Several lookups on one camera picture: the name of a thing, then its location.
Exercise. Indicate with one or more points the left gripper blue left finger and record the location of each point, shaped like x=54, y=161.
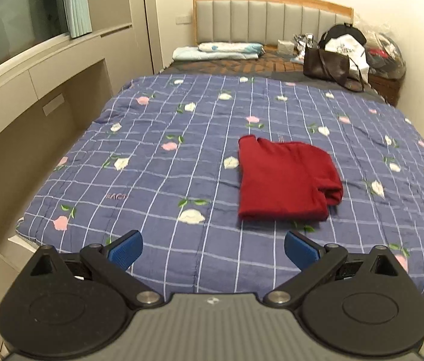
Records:
x=109, y=264

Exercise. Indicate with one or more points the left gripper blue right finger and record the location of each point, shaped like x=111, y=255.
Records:
x=318, y=264

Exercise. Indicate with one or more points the red knit sweater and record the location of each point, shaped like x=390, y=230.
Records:
x=286, y=181

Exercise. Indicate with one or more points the clear bag of clothes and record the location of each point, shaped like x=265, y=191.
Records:
x=383, y=55

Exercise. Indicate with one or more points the blue plaid floral quilt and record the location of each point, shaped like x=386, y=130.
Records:
x=162, y=158

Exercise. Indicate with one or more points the brown wooden nightstand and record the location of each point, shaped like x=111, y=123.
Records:
x=389, y=89

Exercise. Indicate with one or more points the beige window ledge cabinet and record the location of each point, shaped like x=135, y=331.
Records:
x=47, y=100

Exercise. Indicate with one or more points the dark brown leather handbag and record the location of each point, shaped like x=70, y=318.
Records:
x=329, y=66

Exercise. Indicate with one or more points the brown woven bed mat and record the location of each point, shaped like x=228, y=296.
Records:
x=270, y=64

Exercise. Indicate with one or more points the white tissue box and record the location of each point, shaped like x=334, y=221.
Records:
x=286, y=47

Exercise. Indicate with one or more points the light blue folded pillow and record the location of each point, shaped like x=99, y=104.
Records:
x=219, y=50

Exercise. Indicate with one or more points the padded grey wooden headboard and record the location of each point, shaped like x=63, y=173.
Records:
x=265, y=21

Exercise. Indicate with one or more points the light teal curtain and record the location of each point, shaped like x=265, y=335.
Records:
x=77, y=13

